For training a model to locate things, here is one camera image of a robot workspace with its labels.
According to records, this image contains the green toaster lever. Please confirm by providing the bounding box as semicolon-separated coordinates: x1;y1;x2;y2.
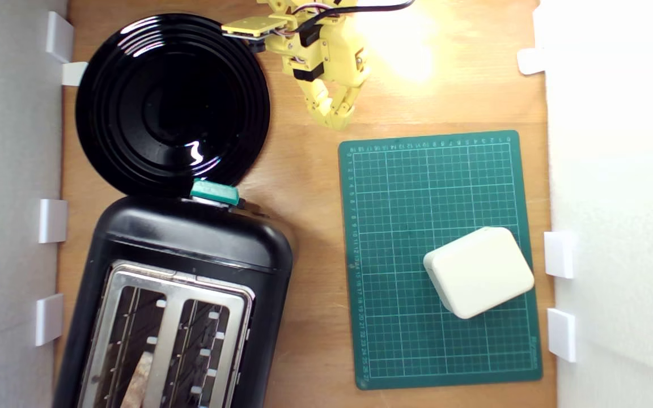
189;178;240;206

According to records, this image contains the black two-slot toaster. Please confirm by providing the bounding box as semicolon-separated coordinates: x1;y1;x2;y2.
52;194;295;408

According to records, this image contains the green cutting mat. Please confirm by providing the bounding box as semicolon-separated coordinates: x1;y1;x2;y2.
338;130;544;390

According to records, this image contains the black plate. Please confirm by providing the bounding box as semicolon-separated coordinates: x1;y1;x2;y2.
75;12;271;199

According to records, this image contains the white block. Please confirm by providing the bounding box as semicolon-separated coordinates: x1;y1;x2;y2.
423;227;536;320

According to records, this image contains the brown bread slice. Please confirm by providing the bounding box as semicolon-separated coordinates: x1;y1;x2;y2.
120;351;155;408

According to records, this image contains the black cable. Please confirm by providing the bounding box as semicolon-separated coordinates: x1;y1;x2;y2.
295;0;416;35

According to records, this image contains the yellow wrist camera mount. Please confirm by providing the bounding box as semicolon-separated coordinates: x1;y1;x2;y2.
222;15;296;53

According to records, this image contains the white wall clip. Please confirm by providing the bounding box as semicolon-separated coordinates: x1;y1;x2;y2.
544;231;575;279
46;11;75;63
516;48;547;75
61;61;89;87
39;198;69;244
547;308;578;363
35;293;65;347

